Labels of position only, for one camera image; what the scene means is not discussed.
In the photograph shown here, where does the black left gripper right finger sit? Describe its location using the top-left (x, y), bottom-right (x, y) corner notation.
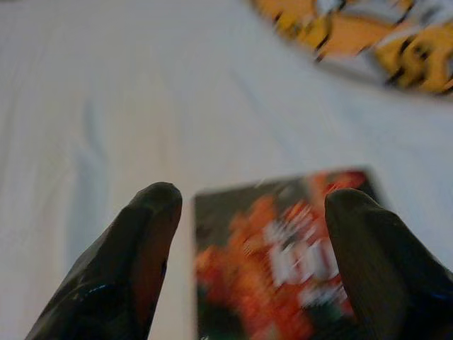
top-left (324, 188), bottom-right (453, 340)

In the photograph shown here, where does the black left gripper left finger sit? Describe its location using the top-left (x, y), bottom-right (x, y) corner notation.
top-left (26, 181), bottom-right (183, 340)

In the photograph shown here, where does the white quilted bed sheet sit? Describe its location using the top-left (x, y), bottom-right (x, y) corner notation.
top-left (0, 0), bottom-right (453, 340)

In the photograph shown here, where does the yellow cartoon print blanket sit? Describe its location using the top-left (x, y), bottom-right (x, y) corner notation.
top-left (249, 0), bottom-right (453, 95)

